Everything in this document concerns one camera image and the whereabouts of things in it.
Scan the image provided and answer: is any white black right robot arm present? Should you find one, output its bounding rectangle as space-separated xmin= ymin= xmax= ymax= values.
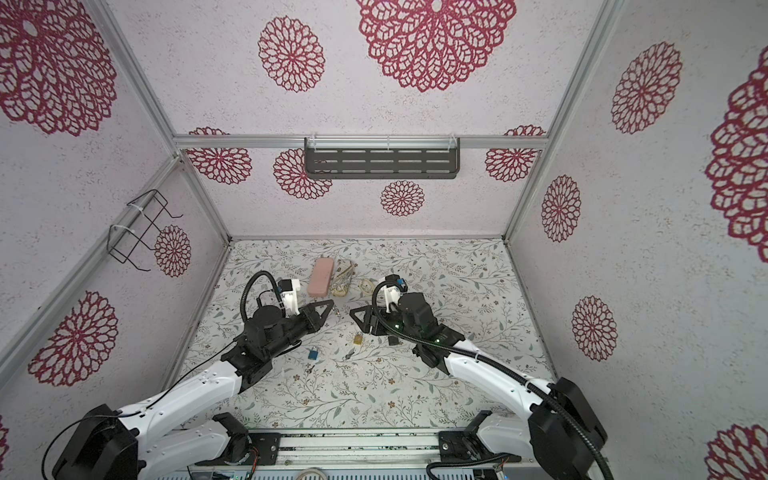
xmin=350 ymin=293 xmax=613 ymax=479

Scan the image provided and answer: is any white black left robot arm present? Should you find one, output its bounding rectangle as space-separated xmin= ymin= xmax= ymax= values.
xmin=41 ymin=300 xmax=334 ymax=479

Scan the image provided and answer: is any patterned cream pouch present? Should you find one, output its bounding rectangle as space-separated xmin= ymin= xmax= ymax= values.
xmin=330 ymin=259 xmax=357 ymax=297

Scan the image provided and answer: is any black wire wall rack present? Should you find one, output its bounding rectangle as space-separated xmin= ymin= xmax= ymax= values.
xmin=105 ymin=189 xmax=183 ymax=272

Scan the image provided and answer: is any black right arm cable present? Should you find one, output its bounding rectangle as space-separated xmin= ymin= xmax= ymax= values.
xmin=370 ymin=280 xmax=616 ymax=480

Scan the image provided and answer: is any dark grey wall shelf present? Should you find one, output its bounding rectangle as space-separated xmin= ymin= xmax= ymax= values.
xmin=304 ymin=137 xmax=461 ymax=180

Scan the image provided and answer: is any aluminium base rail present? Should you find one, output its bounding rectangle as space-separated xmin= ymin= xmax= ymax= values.
xmin=143 ymin=425 xmax=541 ymax=480

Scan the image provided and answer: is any pink rectangular case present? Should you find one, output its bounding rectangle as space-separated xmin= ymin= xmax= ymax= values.
xmin=307 ymin=257 xmax=334 ymax=298

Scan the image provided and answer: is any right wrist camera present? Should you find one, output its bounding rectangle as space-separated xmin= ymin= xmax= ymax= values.
xmin=383 ymin=274 xmax=408 ymax=313

